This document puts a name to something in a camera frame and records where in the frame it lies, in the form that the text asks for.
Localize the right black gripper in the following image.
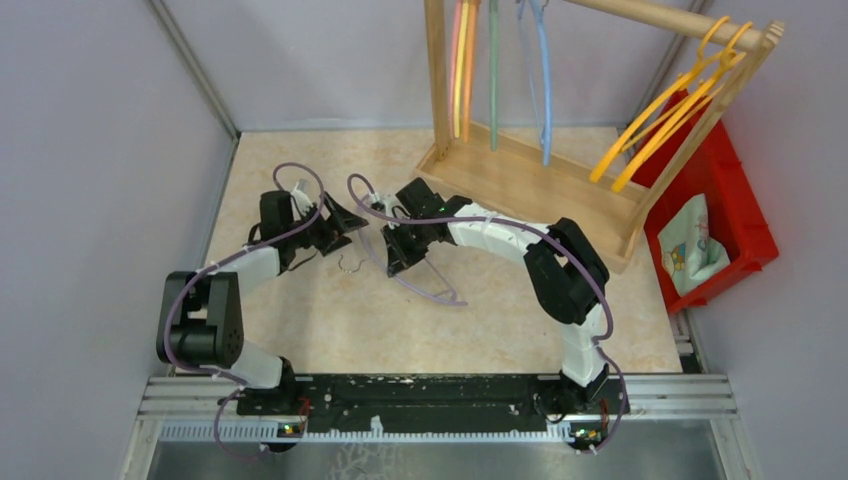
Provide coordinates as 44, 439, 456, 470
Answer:
381, 216, 432, 276

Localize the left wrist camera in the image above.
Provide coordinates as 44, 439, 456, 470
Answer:
290, 179, 315, 218

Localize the wooden hanger rack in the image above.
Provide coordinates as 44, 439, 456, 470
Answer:
415, 0, 785, 273

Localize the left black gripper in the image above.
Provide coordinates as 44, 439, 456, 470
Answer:
286, 191, 368, 256

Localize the pink hanger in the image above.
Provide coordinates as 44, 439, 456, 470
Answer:
448, 0, 462, 100

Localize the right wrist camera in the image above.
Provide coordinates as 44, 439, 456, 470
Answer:
371, 194, 399, 216

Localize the blue hanger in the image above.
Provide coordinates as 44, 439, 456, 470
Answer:
516, 0, 553, 167

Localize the purple cable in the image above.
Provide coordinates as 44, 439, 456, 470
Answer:
162, 162, 327, 462
346, 173, 629, 454

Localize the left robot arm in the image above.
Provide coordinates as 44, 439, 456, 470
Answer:
156, 190, 368, 414

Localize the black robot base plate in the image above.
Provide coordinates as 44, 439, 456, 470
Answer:
236, 373, 630, 434

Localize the purple hanger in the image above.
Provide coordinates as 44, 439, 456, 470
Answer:
337, 230, 468, 307

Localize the orange hanger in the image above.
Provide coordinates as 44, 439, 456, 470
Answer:
460, 1, 480, 143

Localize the red plastic bin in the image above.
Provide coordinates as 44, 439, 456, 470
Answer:
644, 122, 779, 314

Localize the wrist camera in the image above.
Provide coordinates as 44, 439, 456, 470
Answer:
290, 179, 315, 218
371, 194, 399, 216

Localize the light yellow hanger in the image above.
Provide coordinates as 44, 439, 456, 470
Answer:
449, 1, 468, 138

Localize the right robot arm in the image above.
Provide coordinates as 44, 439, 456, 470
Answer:
372, 178, 610, 412

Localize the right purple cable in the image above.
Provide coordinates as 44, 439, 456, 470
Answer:
346, 173, 629, 454

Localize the printed cloth in bin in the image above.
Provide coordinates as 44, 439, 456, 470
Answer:
657, 194, 730, 296

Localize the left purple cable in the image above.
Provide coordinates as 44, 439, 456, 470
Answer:
162, 162, 327, 462

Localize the green hanger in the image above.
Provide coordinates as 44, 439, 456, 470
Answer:
488, 0, 499, 152

